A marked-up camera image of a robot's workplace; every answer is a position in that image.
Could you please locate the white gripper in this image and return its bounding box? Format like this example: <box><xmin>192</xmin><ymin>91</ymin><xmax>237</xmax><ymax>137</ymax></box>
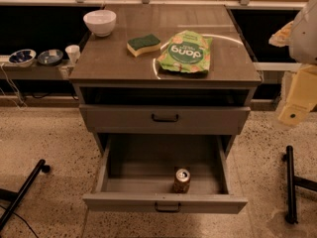
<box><xmin>268</xmin><ymin>21</ymin><xmax>317</xmax><ymax>127</ymax></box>

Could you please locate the orange soda can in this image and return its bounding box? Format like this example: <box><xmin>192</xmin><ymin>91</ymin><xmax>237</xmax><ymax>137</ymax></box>
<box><xmin>173</xmin><ymin>168</ymin><xmax>191</xmax><ymax>193</ymax></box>

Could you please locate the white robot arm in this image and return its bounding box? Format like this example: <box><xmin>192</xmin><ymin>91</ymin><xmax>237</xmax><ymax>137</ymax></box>
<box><xmin>268</xmin><ymin>0</ymin><xmax>317</xmax><ymax>126</ymax></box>

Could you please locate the grey drawer cabinet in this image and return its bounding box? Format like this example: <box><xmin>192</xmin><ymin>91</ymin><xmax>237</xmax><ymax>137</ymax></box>
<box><xmin>68</xmin><ymin>3</ymin><xmax>264</xmax><ymax>214</ymax></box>

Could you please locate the closed upper drawer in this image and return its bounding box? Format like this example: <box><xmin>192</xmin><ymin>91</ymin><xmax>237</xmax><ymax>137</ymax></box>
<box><xmin>79</xmin><ymin>104</ymin><xmax>250</xmax><ymax>135</ymax></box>

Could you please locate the open middle drawer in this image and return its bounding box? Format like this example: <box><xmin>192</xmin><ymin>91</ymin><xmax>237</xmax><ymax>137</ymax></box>
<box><xmin>83</xmin><ymin>134</ymin><xmax>247</xmax><ymax>214</ymax></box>

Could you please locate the green chip bag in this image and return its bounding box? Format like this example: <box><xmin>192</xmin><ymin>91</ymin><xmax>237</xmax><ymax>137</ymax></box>
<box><xmin>157</xmin><ymin>31</ymin><xmax>212</xmax><ymax>73</ymax></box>

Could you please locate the black right stand leg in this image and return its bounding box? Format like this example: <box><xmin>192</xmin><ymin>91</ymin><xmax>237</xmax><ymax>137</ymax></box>
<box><xmin>282</xmin><ymin>146</ymin><xmax>317</xmax><ymax>224</ymax></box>

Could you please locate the black stand leg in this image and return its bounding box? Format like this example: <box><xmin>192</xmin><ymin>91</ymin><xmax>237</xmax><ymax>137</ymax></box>
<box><xmin>0</xmin><ymin>159</ymin><xmax>51</xmax><ymax>230</ymax></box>
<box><xmin>282</xmin><ymin>146</ymin><xmax>317</xmax><ymax>224</ymax></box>

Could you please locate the green yellow sponge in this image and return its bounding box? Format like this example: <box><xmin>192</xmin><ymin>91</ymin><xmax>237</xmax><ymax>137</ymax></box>
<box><xmin>127</xmin><ymin>34</ymin><xmax>161</xmax><ymax>57</ymax></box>

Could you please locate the white bowl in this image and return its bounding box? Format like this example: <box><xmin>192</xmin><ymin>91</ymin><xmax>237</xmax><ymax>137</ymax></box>
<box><xmin>83</xmin><ymin>10</ymin><xmax>117</xmax><ymax>37</ymax></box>

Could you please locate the white paper cup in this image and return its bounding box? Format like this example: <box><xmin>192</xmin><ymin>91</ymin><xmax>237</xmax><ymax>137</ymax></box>
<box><xmin>65</xmin><ymin>45</ymin><xmax>80</xmax><ymax>64</ymax></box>

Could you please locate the grey side shelf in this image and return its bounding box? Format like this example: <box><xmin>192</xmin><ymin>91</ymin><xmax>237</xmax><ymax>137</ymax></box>
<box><xmin>0</xmin><ymin>56</ymin><xmax>73</xmax><ymax>80</ymax></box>

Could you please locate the dark blue bowl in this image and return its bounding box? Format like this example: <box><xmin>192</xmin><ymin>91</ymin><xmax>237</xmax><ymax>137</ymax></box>
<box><xmin>38</xmin><ymin>50</ymin><xmax>63</xmax><ymax>66</ymax></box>

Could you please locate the blue patterned bowl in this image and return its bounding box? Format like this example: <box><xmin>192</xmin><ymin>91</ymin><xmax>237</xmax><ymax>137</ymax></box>
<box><xmin>9</xmin><ymin>49</ymin><xmax>36</xmax><ymax>67</ymax></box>

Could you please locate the black left stand leg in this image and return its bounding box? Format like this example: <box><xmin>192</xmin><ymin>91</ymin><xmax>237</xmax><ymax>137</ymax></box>
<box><xmin>0</xmin><ymin>159</ymin><xmax>51</xmax><ymax>230</ymax></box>

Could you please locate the black upper drawer handle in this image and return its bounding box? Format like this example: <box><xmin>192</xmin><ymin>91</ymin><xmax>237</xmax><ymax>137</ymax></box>
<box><xmin>151</xmin><ymin>114</ymin><xmax>179</xmax><ymax>123</ymax></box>

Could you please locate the black drawer handle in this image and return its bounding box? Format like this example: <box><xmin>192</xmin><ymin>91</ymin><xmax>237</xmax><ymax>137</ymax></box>
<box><xmin>155</xmin><ymin>202</ymin><xmax>181</xmax><ymax>213</ymax></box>
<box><xmin>151</xmin><ymin>114</ymin><xmax>179</xmax><ymax>123</ymax></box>

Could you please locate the black middle drawer handle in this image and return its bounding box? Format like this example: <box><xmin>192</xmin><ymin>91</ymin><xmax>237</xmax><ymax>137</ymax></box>
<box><xmin>155</xmin><ymin>202</ymin><xmax>181</xmax><ymax>213</ymax></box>

